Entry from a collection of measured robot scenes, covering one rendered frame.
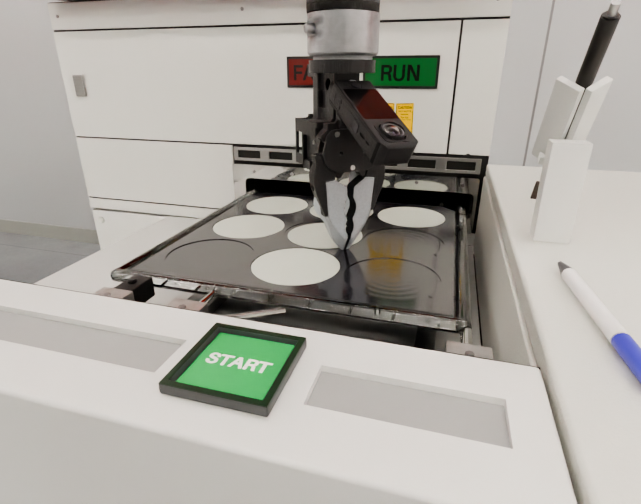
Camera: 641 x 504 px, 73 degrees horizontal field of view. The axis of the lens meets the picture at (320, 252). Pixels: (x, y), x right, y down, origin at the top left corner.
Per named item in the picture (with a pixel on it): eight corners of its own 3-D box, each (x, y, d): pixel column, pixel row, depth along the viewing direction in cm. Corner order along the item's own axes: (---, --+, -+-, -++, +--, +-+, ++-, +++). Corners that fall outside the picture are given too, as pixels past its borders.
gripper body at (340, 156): (348, 162, 56) (350, 61, 52) (384, 175, 49) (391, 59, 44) (293, 167, 53) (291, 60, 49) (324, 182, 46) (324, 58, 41)
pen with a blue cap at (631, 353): (554, 256, 32) (650, 379, 19) (568, 257, 32) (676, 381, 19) (551, 268, 32) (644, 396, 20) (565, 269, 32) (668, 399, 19)
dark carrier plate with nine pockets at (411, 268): (257, 195, 78) (257, 191, 78) (454, 211, 69) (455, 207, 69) (129, 274, 48) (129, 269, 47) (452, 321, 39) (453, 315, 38)
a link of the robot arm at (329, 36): (394, 11, 43) (320, 7, 39) (391, 62, 44) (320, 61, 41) (356, 19, 49) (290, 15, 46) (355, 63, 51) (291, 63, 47)
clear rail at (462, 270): (455, 212, 70) (456, 204, 70) (464, 213, 70) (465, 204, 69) (454, 336, 37) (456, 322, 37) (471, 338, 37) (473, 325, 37)
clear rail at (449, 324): (117, 277, 48) (115, 266, 48) (470, 330, 38) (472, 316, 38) (108, 282, 47) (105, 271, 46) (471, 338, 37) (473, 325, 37)
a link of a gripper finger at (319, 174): (344, 209, 52) (345, 135, 48) (351, 213, 50) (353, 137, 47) (308, 214, 50) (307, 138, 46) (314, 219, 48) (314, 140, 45)
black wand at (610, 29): (629, 7, 27) (627, -4, 28) (604, 8, 28) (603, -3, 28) (545, 203, 44) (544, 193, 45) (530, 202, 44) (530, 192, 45)
